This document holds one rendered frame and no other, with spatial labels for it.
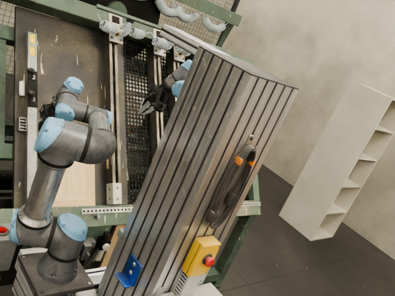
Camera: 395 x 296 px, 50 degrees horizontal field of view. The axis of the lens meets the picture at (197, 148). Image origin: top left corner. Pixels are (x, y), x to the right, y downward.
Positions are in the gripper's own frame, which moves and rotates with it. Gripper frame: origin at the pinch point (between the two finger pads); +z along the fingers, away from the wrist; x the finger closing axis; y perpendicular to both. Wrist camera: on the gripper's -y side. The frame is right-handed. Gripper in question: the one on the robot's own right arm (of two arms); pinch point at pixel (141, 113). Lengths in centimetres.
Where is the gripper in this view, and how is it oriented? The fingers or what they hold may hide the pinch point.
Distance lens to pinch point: 205.4
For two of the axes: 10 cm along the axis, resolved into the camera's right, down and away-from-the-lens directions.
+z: -7.3, 5.6, 3.8
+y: -1.4, -6.8, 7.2
